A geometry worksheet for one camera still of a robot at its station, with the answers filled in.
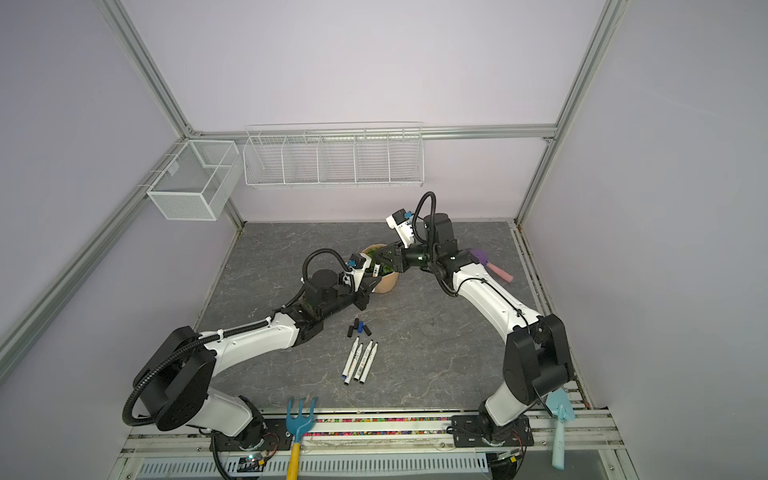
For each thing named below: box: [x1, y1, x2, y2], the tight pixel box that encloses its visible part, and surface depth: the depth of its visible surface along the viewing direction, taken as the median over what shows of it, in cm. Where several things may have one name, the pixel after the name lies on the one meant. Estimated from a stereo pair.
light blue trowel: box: [545, 388, 576, 471], surface depth 74 cm
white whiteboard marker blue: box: [342, 336, 360, 380], surface depth 86 cm
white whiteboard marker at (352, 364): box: [344, 342, 364, 385], surface depth 86 cm
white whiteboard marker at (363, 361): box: [354, 339, 373, 381], surface depth 86 cm
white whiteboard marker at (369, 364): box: [359, 342, 379, 385], surface depth 86 cm
